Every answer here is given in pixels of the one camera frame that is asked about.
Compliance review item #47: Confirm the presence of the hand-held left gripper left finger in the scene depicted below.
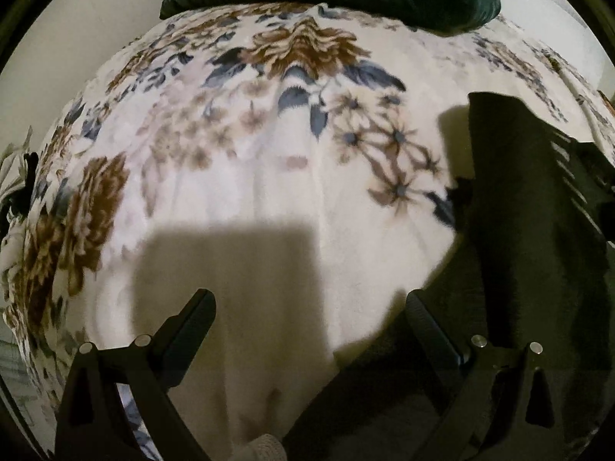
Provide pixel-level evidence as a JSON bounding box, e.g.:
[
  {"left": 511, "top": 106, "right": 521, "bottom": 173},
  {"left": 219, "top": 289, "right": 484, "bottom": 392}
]
[{"left": 54, "top": 288, "right": 217, "bottom": 461}]

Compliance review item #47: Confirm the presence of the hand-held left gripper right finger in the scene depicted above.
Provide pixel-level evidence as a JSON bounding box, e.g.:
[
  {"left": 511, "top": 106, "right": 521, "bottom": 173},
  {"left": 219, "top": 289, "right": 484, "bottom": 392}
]
[{"left": 405, "top": 290, "right": 566, "bottom": 461}]

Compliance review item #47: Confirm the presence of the floral fleece blanket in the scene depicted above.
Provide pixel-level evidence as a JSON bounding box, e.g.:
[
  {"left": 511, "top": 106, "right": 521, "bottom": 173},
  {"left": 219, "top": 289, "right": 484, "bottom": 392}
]
[{"left": 0, "top": 2, "right": 615, "bottom": 461}]

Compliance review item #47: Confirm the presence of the white knit cloth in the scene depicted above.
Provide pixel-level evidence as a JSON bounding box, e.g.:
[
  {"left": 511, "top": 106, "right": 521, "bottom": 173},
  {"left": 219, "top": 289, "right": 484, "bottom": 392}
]
[{"left": 243, "top": 434, "right": 285, "bottom": 461}]

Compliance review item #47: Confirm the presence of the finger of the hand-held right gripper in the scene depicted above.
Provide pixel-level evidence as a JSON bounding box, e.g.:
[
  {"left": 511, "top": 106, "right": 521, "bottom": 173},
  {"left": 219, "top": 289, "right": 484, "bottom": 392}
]
[{"left": 552, "top": 133, "right": 602, "bottom": 232}]

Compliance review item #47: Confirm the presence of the dark green garment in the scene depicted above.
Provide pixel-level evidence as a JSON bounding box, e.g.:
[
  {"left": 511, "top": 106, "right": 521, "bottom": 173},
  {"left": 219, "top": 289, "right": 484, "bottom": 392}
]
[{"left": 283, "top": 90, "right": 615, "bottom": 461}]

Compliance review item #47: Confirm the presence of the leaf print cloth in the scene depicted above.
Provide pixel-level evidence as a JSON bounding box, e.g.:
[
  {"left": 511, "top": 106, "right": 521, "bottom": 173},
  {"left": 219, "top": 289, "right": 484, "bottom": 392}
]
[{"left": 0, "top": 126, "right": 40, "bottom": 260}]

